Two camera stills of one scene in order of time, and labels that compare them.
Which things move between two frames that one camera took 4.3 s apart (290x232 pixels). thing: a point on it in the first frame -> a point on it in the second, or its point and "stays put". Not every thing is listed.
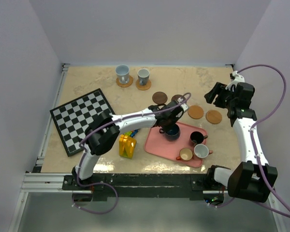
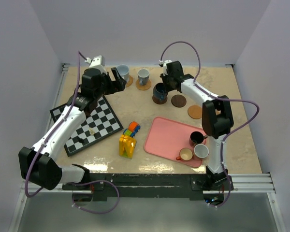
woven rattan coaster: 131,79 stays put
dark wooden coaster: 159,97 stays put
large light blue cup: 122,71 stays put
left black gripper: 167,127 -> 115,86
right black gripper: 210,96 -> 164,77
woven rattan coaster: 143,87 stays put
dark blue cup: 172,132 -> 160,92
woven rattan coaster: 195,112 stays put
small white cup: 143,76 stays put
